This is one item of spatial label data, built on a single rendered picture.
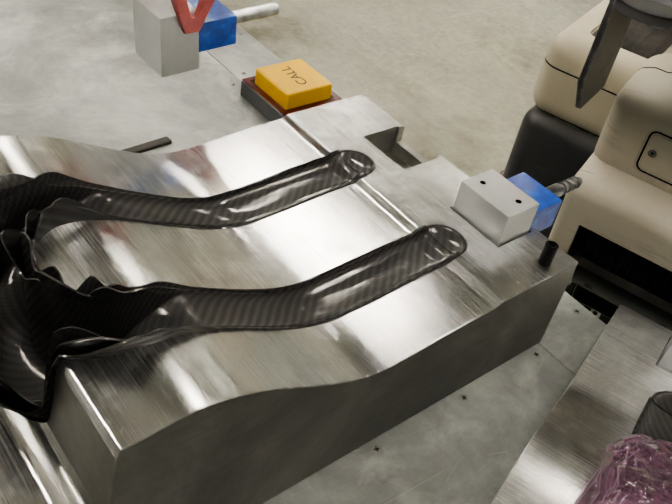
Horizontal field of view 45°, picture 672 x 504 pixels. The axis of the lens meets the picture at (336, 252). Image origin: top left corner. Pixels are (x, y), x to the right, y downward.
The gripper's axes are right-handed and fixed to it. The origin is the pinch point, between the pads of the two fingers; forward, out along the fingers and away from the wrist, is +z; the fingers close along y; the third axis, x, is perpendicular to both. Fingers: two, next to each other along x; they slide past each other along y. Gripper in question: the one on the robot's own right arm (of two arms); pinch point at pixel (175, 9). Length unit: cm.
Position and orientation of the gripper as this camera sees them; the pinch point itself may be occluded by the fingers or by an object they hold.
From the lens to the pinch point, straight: 72.5
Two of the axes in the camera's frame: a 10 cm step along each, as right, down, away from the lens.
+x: 7.9, -3.2, 5.2
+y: 6.0, 6.0, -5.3
